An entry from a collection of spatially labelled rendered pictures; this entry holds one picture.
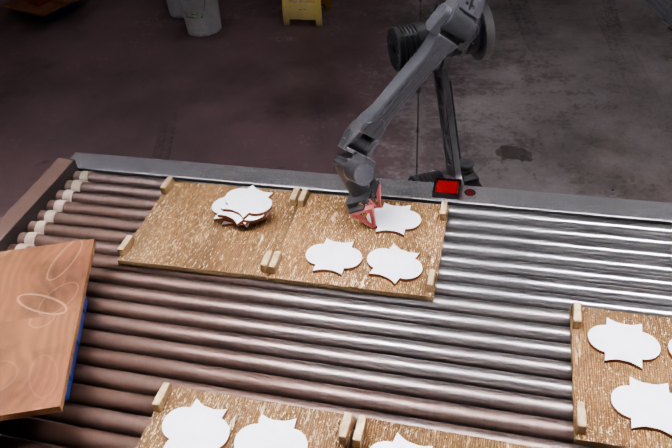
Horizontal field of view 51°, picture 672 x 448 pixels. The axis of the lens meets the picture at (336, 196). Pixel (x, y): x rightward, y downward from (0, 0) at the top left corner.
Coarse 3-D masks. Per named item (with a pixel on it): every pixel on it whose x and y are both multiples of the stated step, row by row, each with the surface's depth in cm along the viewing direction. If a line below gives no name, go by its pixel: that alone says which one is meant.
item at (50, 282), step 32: (0, 256) 171; (32, 256) 170; (64, 256) 169; (0, 288) 162; (32, 288) 161; (64, 288) 160; (0, 320) 153; (32, 320) 153; (64, 320) 152; (0, 352) 146; (32, 352) 145; (64, 352) 145; (0, 384) 139; (32, 384) 139; (64, 384) 138; (0, 416) 134
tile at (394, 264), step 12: (372, 252) 177; (384, 252) 176; (396, 252) 176; (408, 252) 176; (372, 264) 173; (384, 264) 173; (396, 264) 173; (408, 264) 172; (420, 264) 172; (384, 276) 170; (396, 276) 169; (408, 276) 169
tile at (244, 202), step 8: (232, 192) 194; (240, 192) 193; (248, 192) 193; (256, 192) 193; (264, 192) 193; (232, 200) 191; (240, 200) 191; (248, 200) 190; (256, 200) 190; (264, 200) 190; (224, 208) 188; (232, 208) 188; (240, 208) 188; (248, 208) 187; (256, 208) 187; (264, 208) 187
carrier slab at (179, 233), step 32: (192, 192) 204; (224, 192) 203; (288, 192) 201; (160, 224) 193; (192, 224) 192; (256, 224) 190; (288, 224) 189; (128, 256) 183; (160, 256) 182; (192, 256) 182; (224, 256) 181; (256, 256) 180
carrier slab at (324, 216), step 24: (312, 216) 191; (336, 216) 191; (432, 216) 188; (288, 240) 184; (312, 240) 183; (336, 240) 183; (360, 240) 182; (384, 240) 182; (408, 240) 181; (432, 240) 180; (288, 264) 177; (432, 264) 173; (336, 288) 170; (360, 288) 169; (384, 288) 168; (408, 288) 167
